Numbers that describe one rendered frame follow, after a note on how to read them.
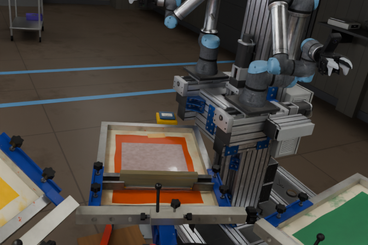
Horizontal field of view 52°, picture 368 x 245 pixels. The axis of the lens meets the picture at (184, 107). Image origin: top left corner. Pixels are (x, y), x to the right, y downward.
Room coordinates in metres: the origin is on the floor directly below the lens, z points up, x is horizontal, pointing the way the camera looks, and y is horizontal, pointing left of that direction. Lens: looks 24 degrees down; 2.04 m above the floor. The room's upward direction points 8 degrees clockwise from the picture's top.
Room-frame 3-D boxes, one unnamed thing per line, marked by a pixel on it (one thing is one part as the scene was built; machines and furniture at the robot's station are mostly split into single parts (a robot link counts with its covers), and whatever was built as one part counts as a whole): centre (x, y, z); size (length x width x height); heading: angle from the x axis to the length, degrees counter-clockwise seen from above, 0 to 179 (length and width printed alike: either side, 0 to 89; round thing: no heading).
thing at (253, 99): (1.93, -0.37, 1.31); 0.15 x 0.15 x 0.10
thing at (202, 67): (2.35, -0.11, 1.31); 0.15 x 0.15 x 0.10
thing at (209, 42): (2.35, -0.11, 1.42); 0.13 x 0.12 x 0.14; 6
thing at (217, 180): (1.45, -0.21, 0.97); 0.30 x 0.05 x 0.07; 11
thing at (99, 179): (1.34, 0.34, 0.97); 0.30 x 0.05 x 0.07; 11
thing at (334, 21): (5.15, -1.97, 1.26); 0.34 x 0.33 x 0.09; 32
